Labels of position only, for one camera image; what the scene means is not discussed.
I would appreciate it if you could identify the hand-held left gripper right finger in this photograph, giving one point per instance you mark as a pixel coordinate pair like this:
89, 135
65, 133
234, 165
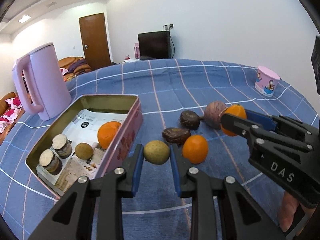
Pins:
176, 170

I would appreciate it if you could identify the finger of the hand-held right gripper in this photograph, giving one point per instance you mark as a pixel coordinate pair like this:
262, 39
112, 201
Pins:
260, 120
235, 123

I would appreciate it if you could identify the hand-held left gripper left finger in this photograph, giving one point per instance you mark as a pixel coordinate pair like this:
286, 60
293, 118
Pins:
138, 170

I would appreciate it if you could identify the orange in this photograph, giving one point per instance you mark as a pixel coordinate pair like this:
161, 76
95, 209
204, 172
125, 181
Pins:
108, 135
195, 149
237, 111

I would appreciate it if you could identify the brown round passion fruit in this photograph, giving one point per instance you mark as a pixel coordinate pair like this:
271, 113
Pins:
213, 113

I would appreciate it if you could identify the yellow-green round fruit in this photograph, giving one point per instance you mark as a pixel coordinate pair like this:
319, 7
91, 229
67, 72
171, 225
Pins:
156, 152
84, 150

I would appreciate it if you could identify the pink metal tin box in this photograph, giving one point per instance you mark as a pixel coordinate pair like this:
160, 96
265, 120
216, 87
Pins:
125, 140

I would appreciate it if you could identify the dark wrinkled passion fruit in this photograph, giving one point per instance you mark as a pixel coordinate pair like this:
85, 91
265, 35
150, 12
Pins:
189, 120
176, 135

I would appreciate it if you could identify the person's right hand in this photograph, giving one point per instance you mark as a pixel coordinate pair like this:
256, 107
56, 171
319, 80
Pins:
288, 212

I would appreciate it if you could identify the pink cartoon cup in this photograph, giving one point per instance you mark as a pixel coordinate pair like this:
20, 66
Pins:
266, 80

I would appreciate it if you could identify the printed paper liner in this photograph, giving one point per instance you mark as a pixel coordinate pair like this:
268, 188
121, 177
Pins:
75, 171

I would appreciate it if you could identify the blue checked blanket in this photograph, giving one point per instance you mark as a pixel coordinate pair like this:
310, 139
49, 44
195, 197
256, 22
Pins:
175, 85

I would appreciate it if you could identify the black television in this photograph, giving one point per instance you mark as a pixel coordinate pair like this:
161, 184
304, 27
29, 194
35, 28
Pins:
152, 45

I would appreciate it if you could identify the pink gift bag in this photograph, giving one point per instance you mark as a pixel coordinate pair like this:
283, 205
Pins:
136, 51

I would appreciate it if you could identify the purple cloth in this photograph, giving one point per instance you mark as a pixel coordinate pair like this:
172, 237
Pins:
76, 66

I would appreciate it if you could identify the pink electric kettle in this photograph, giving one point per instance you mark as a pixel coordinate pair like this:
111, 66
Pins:
47, 80

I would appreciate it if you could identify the brown wooden door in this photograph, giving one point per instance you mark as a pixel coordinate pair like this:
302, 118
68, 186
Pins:
93, 40

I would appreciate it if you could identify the pink floral pillow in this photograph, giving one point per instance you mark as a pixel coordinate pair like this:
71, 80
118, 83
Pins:
14, 102
3, 126
8, 115

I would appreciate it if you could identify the square ceiling light panel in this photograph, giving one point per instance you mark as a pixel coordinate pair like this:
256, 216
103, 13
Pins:
24, 18

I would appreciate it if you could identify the wall power socket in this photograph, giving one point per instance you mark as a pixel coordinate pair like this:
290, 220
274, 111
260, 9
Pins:
168, 26

